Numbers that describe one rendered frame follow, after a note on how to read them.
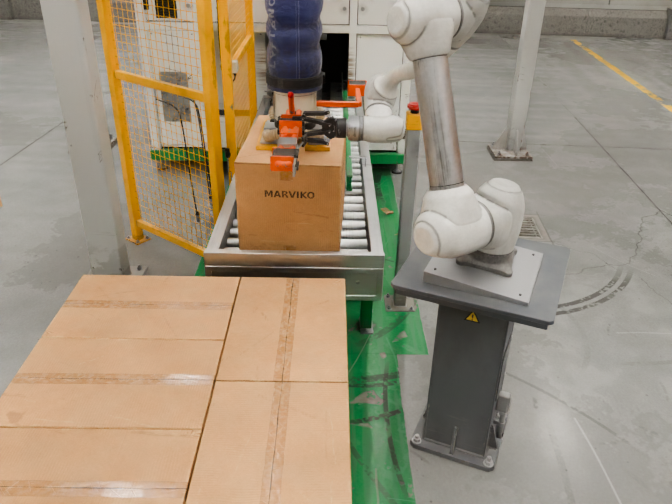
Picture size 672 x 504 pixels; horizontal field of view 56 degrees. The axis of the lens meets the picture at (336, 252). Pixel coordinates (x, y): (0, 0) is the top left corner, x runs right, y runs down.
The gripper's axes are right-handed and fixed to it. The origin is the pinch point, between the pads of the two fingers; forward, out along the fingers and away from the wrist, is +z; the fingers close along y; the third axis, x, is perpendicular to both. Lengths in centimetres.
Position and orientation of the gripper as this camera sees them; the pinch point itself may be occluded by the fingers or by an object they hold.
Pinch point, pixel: (291, 126)
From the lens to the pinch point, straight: 237.5
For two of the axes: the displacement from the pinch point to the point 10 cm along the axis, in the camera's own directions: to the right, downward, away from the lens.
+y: -0.3, 8.7, 4.9
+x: 0.0, -4.9, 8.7
